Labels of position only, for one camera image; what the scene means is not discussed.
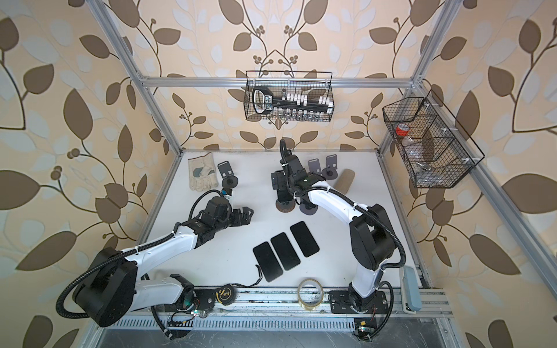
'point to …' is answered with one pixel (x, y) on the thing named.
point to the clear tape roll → (310, 293)
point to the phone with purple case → (267, 262)
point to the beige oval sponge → (344, 180)
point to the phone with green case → (285, 251)
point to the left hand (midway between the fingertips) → (242, 209)
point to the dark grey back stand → (229, 180)
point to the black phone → (304, 239)
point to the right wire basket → (436, 151)
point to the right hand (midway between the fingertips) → (284, 176)
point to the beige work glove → (202, 173)
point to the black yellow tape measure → (226, 294)
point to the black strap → (238, 284)
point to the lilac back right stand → (309, 212)
